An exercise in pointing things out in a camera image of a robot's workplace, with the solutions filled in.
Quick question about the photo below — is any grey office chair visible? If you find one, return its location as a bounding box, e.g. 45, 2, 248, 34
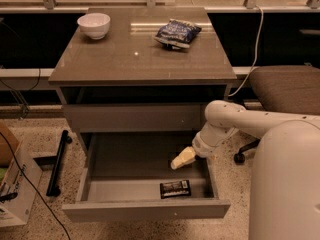
233, 65, 320, 165

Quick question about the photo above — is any grey drawer cabinet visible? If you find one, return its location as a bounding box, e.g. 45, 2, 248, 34
49, 7, 236, 149

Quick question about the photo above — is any blue chip bag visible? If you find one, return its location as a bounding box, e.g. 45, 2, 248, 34
154, 19, 202, 49

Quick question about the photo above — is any closed grey top drawer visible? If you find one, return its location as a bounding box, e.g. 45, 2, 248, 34
63, 104, 206, 132

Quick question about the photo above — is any white cable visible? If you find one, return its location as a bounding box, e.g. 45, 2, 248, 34
228, 4, 265, 98

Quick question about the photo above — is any white ceramic bowl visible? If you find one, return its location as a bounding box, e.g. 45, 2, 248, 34
77, 13, 111, 40

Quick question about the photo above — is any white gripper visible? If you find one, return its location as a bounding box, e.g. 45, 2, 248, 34
171, 122, 238, 170

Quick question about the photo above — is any black floor cable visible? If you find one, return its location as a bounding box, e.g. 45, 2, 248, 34
0, 131, 72, 240

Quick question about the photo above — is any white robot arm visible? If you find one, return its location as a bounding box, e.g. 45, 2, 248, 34
171, 100, 320, 240

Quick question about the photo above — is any black metal bar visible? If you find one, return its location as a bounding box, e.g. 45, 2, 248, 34
46, 130, 72, 197

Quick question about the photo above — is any dark rxbar chocolate wrapper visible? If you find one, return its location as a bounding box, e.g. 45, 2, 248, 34
160, 180, 191, 199

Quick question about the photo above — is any cardboard box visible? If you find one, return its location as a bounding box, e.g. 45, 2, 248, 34
0, 122, 42, 227

